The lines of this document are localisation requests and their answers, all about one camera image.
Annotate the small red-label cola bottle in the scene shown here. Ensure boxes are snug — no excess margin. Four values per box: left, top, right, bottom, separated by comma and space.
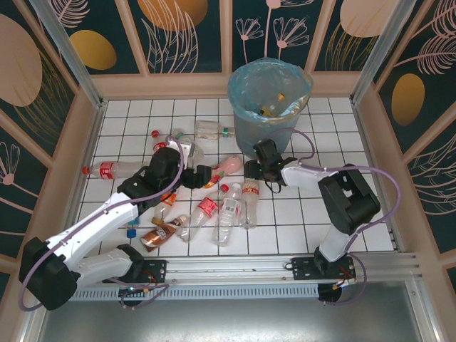
150, 130, 172, 154

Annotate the large red-label cola bottle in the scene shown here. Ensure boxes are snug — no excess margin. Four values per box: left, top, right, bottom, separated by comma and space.
81, 160, 152, 181

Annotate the brown coffee drink bottle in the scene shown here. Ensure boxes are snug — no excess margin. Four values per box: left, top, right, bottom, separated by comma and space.
139, 213, 189, 252

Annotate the blue plastic bin liner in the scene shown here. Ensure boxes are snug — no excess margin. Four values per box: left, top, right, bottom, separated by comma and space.
227, 56, 314, 125

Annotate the clear bottle with green cap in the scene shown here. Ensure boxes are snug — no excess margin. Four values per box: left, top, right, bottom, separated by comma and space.
172, 128, 206, 163

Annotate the clear bottle white label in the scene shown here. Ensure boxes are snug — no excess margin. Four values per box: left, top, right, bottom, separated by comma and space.
212, 183, 243, 247

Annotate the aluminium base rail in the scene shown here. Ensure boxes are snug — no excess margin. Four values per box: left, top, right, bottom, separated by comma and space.
38, 253, 423, 284

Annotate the orange-label bottle gold cap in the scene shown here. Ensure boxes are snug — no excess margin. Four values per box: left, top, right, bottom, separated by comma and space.
151, 190, 179, 226

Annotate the yellowish bottle with gold cap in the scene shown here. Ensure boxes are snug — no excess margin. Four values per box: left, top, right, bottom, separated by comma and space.
259, 91, 286, 118

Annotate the pink plastic bottle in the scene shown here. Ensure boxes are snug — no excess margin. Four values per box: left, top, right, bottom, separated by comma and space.
202, 155, 244, 190

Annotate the slotted grey cable duct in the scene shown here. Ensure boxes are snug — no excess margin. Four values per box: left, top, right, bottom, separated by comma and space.
73, 284, 320, 301

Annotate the aluminium side rail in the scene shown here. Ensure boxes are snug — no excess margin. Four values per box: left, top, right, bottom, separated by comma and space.
62, 101, 108, 257
351, 99, 405, 254

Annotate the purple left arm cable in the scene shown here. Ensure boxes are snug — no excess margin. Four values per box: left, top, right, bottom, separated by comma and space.
18, 136, 186, 311

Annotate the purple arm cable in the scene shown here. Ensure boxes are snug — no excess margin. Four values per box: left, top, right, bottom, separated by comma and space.
266, 128, 402, 307
18, 136, 186, 311

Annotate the aluminium frame post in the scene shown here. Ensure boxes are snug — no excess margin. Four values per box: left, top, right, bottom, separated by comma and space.
351, 0, 414, 104
30, 0, 108, 110

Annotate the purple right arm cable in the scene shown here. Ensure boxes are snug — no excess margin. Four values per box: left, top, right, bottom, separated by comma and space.
266, 128, 402, 307

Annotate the clear bottle red-white label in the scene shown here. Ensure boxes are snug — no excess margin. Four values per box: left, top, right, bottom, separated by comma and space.
237, 179, 260, 229

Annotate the clear bottle red label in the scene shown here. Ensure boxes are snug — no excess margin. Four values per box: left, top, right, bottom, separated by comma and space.
176, 195, 219, 243

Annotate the grey translucent plastic bin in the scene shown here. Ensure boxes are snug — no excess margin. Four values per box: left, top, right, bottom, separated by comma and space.
227, 60, 314, 160

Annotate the clear bottle with blue cap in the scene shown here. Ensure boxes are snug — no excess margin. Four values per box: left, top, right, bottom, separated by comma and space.
125, 217, 142, 239

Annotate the clear square bottle green-white cap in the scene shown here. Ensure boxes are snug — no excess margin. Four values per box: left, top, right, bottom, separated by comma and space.
194, 120, 236, 142

